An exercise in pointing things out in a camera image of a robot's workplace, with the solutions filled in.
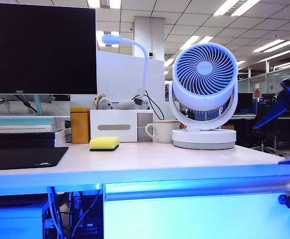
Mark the white round desk fan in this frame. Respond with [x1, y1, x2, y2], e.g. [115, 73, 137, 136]
[169, 42, 239, 150]

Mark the black mouse pad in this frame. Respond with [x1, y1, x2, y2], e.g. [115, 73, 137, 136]
[0, 146, 69, 172]

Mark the black lamp cable with plug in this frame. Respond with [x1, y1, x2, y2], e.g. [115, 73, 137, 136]
[132, 89, 165, 121]

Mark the white mug with wooden lid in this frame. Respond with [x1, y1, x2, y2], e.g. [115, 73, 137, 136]
[145, 119, 181, 144]

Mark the white computer case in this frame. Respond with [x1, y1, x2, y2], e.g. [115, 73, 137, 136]
[0, 200, 50, 239]

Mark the black drawer lock with keys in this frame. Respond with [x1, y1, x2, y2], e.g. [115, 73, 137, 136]
[278, 194, 290, 210]

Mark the white flat book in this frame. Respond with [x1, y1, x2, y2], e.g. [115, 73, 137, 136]
[0, 125, 55, 133]

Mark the white cable under desk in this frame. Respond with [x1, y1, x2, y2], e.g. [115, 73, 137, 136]
[47, 186, 64, 239]

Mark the yellow green cleaning sponge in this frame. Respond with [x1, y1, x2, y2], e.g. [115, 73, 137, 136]
[89, 135, 120, 152]

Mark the white tissue box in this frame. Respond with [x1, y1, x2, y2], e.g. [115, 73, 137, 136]
[89, 109, 154, 143]

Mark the black book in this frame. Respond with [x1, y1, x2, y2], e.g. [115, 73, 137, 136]
[0, 131, 57, 140]
[0, 139, 56, 150]

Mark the black AOC computer monitor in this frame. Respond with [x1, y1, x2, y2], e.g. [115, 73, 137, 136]
[0, 1, 98, 96]

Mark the ceiling fluorescent light fixture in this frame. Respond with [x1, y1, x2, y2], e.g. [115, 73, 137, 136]
[180, 35, 214, 50]
[253, 39, 290, 53]
[213, 0, 262, 17]

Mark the tan white plush toy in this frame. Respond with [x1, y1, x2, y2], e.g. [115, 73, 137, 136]
[93, 93, 114, 111]

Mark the yellow rectangular tin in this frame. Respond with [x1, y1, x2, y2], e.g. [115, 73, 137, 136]
[70, 106, 91, 145]

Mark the black background monitor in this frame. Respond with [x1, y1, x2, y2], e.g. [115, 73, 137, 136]
[235, 93, 253, 116]

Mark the grey plush toy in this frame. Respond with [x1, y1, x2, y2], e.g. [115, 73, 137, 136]
[116, 99, 137, 111]

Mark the black computer tower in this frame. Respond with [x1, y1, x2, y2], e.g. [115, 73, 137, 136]
[67, 191, 104, 239]

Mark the white gooseneck desk lamp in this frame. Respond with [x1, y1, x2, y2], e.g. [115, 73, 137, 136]
[101, 33, 151, 103]

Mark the black office chair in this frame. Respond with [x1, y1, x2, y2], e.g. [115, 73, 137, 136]
[250, 99, 288, 158]

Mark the teal monitor stand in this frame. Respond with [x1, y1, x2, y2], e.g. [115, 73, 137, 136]
[31, 94, 43, 117]

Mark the teal book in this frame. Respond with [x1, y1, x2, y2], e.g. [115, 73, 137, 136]
[0, 116, 56, 126]

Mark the white thick book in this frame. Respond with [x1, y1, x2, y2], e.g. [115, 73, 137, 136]
[54, 127, 72, 147]

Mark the white desk drawer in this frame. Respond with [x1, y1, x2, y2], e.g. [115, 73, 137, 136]
[102, 174, 290, 239]

